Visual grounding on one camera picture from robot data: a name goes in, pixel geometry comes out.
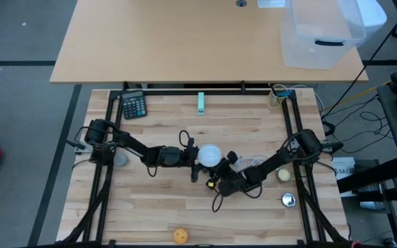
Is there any black calculator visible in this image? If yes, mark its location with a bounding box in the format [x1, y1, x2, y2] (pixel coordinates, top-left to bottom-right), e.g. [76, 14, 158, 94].
[120, 90, 148, 121]

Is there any black left camera cable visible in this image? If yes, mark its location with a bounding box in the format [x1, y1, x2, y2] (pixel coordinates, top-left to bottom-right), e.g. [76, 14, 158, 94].
[179, 130, 194, 149]

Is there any wire mesh pen cup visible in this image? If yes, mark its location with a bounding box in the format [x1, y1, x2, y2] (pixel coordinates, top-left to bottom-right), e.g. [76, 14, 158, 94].
[266, 84, 287, 110]

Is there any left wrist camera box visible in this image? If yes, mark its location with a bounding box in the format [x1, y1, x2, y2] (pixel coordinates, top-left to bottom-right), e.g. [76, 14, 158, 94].
[181, 147, 195, 165]

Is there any yellow patterned round tin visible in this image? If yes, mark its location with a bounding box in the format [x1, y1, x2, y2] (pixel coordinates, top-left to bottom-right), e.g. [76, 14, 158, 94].
[172, 227, 190, 245]

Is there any yellow cable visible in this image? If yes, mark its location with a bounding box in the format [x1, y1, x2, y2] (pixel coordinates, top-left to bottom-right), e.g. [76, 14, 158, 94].
[325, 68, 397, 112]

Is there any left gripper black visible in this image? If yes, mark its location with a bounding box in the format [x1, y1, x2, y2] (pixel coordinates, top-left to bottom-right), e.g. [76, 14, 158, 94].
[159, 137, 203, 183]

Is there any light wood desk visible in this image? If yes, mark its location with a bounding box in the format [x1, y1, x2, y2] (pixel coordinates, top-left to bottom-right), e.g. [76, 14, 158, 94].
[49, 0, 370, 85]

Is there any white flood lightbulb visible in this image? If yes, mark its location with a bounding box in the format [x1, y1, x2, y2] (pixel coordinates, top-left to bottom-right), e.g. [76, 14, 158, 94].
[197, 143, 223, 169]

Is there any clear plastic storage bin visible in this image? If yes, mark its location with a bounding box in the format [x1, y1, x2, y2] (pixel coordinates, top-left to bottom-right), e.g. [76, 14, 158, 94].
[280, 0, 367, 70]

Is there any black floor cable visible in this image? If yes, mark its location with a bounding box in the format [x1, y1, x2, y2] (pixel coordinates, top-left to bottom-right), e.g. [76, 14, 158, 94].
[322, 92, 394, 156]

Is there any black camera cable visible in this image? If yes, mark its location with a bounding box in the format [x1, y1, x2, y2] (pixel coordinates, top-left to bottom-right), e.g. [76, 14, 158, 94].
[212, 192, 225, 214]
[179, 130, 194, 149]

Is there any white paper label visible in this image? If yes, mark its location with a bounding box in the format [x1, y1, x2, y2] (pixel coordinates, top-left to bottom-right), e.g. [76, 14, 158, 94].
[332, 157, 357, 180]

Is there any black right camera cable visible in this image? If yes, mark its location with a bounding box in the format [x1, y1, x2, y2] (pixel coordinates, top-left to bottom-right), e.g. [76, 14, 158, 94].
[212, 192, 225, 214]

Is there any small patterned bowl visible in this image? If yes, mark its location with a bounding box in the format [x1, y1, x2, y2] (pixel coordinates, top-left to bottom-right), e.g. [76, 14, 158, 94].
[114, 152, 130, 168]

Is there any white chair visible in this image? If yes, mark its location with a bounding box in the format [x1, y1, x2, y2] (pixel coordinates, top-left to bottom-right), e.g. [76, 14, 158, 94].
[355, 0, 388, 34]

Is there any green eraser block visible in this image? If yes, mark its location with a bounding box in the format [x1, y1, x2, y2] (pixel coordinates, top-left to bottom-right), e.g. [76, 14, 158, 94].
[197, 92, 206, 116]

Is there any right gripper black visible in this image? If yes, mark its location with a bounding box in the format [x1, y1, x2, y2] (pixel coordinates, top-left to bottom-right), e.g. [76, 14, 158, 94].
[203, 150, 258, 198]

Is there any small silver round tin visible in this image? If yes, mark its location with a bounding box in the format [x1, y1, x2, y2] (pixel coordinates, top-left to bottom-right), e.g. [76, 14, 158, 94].
[281, 192, 297, 209]

